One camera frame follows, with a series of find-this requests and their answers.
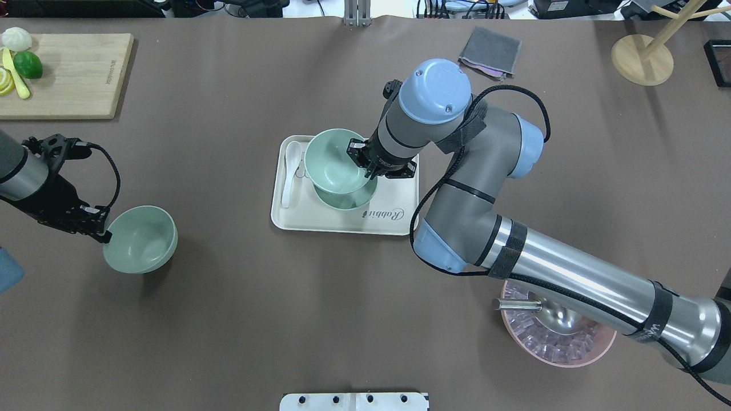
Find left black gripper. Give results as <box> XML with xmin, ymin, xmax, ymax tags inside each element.
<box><xmin>23</xmin><ymin>174</ymin><xmax>113</xmax><ymax>244</ymax></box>

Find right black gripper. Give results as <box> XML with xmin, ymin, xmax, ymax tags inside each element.
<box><xmin>347</xmin><ymin>137</ymin><xmax>417</xmax><ymax>180</ymax></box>

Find green bowl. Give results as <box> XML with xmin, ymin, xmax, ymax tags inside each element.
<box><xmin>103</xmin><ymin>205</ymin><xmax>178</xmax><ymax>274</ymax></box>
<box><xmin>304</xmin><ymin>128</ymin><xmax>367</xmax><ymax>194</ymax></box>
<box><xmin>314</xmin><ymin>179</ymin><xmax>378</xmax><ymax>211</ymax></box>

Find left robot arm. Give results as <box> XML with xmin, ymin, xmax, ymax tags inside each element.
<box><xmin>1</xmin><ymin>132</ymin><xmax>121</xmax><ymax>244</ymax></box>

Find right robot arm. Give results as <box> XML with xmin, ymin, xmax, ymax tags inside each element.
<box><xmin>347</xmin><ymin>58</ymin><xmax>730</xmax><ymax>387</ymax></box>

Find cream rabbit tray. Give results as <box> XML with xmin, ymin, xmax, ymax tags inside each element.
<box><xmin>271</xmin><ymin>135</ymin><xmax>421</xmax><ymax>236</ymax></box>

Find white ceramic spoon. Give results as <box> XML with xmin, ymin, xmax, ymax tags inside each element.
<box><xmin>281</xmin><ymin>140</ymin><xmax>308</xmax><ymax>209</ymax></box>

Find bamboo cutting board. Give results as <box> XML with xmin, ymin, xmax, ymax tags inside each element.
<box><xmin>1</xmin><ymin>33</ymin><xmax>134</xmax><ymax>120</ymax></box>

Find lemon slice bottom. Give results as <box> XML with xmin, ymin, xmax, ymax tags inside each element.
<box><xmin>0</xmin><ymin>78</ymin><xmax>15</xmax><ymax>96</ymax></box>

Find lemon slice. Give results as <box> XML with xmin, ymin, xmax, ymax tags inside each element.
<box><xmin>0</xmin><ymin>67</ymin><xmax>13</xmax><ymax>88</ymax></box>
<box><xmin>0</xmin><ymin>78</ymin><xmax>15</xmax><ymax>96</ymax></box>

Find grey folded cloth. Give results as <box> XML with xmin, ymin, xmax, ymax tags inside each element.
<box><xmin>459</xmin><ymin>27</ymin><xmax>523</xmax><ymax>80</ymax></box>

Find lemon slice top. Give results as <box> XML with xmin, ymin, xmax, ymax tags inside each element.
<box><xmin>0</xmin><ymin>67</ymin><xmax>13</xmax><ymax>88</ymax></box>

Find green lime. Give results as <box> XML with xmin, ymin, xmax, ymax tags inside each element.
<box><xmin>13</xmin><ymin>50</ymin><xmax>44</xmax><ymax>79</ymax></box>

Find yellow plastic knife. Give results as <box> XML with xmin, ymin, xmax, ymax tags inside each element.
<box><xmin>2</xmin><ymin>47</ymin><xmax>31</xmax><ymax>99</ymax></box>

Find white garlic toy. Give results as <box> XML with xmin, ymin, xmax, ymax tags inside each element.
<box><xmin>2</xmin><ymin>27</ymin><xmax>33</xmax><ymax>52</ymax></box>

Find ice cubes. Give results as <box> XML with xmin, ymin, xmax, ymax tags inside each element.
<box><xmin>501</xmin><ymin>282</ymin><xmax>600</xmax><ymax>366</ymax></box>

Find metal ice scoop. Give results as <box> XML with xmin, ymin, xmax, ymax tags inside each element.
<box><xmin>492</xmin><ymin>297</ymin><xmax>593</xmax><ymax>335</ymax></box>

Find pink bowl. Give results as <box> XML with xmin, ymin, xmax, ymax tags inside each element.
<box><xmin>493</xmin><ymin>281</ymin><xmax>618</xmax><ymax>368</ymax></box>

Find wooden mug tree stand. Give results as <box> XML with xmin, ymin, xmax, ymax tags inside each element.
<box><xmin>610</xmin><ymin>1</ymin><xmax>730</xmax><ymax>86</ymax></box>

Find black tray at edge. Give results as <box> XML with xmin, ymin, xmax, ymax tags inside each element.
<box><xmin>703</xmin><ymin>39</ymin><xmax>730</xmax><ymax>87</ymax></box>

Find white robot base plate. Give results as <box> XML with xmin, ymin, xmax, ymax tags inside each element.
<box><xmin>279</xmin><ymin>391</ymin><xmax>431</xmax><ymax>410</ymax></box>

